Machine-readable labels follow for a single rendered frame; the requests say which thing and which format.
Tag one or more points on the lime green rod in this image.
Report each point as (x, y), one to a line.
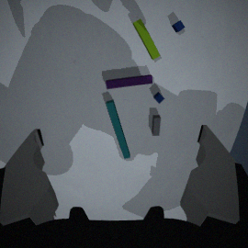
(146, 39)

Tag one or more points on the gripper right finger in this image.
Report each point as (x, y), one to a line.
(216, 193)

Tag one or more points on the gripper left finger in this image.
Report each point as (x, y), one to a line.
(27, 198)

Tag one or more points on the dark grey rectangular block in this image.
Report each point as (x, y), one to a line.
(156, 122)

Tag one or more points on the turquoise rod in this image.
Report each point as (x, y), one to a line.
(118, 129)

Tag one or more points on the small blue block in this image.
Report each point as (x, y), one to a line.
(178, 26)
(158, 97)

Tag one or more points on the dark purple rod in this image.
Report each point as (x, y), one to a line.
(129, 81)

